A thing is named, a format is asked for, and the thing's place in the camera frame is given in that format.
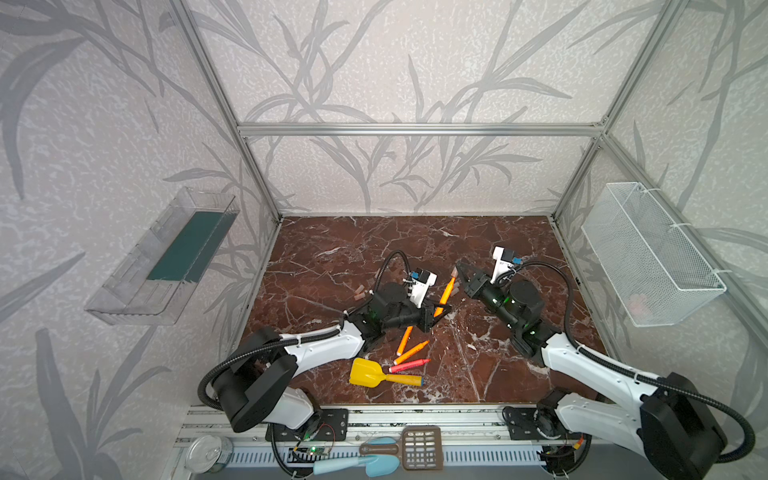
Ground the orange marker pen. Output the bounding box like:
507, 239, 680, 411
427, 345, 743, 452
433, 275, 457, 318
394, 340, 430, 365
396, 326, 413, 356

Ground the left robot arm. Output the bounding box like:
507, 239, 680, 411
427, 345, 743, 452
197, 283, 440, 437

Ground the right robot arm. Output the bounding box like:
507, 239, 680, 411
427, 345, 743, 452
456, 261, 756, 479

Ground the red marker pen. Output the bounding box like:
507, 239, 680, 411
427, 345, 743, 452
388, 359, 430, 374

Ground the yellow toy shovel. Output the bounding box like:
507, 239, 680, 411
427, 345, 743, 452
349, 358, 423, 388

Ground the light blue spatula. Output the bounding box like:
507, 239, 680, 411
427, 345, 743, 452
312, 437, 401, 478

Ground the small circuit board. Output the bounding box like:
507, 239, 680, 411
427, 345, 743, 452
289, 443, 334, 463

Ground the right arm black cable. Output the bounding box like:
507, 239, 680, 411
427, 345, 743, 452
509, 260, 757, 464

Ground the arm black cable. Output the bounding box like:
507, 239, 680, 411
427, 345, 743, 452
196, 250, 412, 412
509, 260, 757, 464

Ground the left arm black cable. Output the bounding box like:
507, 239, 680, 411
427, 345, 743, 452
196, 250, 412, 412

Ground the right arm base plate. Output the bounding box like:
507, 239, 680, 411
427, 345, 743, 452
501, 406, 566, 440

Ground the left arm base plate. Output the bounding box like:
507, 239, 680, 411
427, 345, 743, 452
266, 408, 349, 442

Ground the aluminium front rail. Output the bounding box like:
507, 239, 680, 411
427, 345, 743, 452
167, 403, 673, 469

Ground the white wire basket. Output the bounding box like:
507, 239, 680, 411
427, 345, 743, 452
582, 182, 727, 328

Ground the clear plastic wall tray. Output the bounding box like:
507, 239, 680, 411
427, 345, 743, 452
85, 187, 240, 326

